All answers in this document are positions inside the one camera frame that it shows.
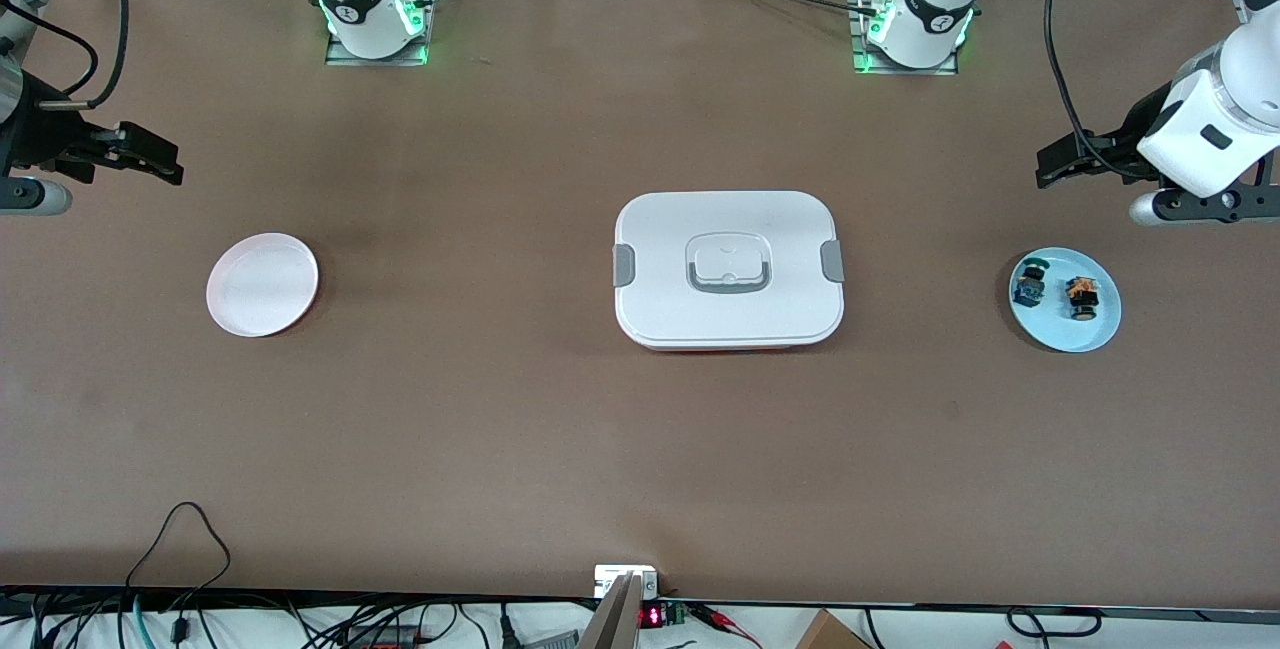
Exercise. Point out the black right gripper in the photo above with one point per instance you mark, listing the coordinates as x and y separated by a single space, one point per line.
38 139

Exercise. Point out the small white device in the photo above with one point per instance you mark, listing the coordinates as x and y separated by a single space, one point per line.
610 579

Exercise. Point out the grey metal bar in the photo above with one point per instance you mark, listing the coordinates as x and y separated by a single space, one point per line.
615 619

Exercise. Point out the brown cardboard box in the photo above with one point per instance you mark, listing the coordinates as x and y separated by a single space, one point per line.
825 634

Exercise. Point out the pink round plate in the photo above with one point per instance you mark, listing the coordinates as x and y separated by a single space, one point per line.
260 284

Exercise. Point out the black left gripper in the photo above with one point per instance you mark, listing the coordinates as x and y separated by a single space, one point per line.
1122 146

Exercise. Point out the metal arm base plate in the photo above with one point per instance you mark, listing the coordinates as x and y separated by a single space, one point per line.
335 60
905 71

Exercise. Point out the red digit display module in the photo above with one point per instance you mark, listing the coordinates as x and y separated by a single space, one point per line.
652 616

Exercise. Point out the orange push button switch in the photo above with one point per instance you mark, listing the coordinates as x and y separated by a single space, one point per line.
1081 297

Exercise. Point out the green push button switch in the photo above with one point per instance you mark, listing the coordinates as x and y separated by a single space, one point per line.
1028 287

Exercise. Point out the light blue round plate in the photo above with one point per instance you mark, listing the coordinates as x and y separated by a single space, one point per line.
1060 329

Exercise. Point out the white lidded lunch box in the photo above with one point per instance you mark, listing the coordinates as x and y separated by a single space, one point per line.
660 229

